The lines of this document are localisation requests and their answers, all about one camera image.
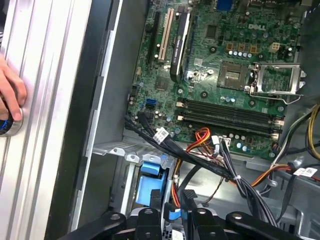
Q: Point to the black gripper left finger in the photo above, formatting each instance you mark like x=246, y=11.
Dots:
x=148, y=225

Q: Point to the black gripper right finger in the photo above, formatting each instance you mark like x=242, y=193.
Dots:
x=190, y=200

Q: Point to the hard disk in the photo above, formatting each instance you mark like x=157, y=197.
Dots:
x=151, y=180

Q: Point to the metal disk bay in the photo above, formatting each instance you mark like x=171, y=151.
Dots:
x=117, y=150

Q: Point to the black RAM slot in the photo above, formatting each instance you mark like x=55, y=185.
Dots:
x=232, y=123
x=232, y=116
x=232, y=129
x=232, y=110

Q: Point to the blue expansion slot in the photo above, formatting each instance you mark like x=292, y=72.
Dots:
x=193, y=40

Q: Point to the black expansion slot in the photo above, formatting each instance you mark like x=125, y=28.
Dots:
x=153, y=37

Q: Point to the white expansion slot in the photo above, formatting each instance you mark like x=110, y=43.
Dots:
x=166, y=35

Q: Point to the person's hand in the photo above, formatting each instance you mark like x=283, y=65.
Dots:
x=12, y=87

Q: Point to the blue SATA port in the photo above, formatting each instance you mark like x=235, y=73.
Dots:
x=151, y=103

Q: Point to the metal drive cage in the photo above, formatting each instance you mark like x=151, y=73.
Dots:
x=310, y=200

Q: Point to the CPU socket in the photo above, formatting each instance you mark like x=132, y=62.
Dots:
x=233, y=76

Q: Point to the black PC case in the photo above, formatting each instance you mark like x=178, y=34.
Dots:
x=110, y=87

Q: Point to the green motherboard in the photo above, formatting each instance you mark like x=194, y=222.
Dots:
x=217, y=53

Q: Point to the black graphics card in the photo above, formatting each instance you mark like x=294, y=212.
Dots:
x=180, y=45

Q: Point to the metal socket cover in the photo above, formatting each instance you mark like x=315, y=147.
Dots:
x=280, y=65

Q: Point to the white four-pin power connector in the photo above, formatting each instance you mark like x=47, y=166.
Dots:
x=274, y=47

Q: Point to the grey power supply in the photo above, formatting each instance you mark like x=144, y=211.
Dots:
x=311, y=50

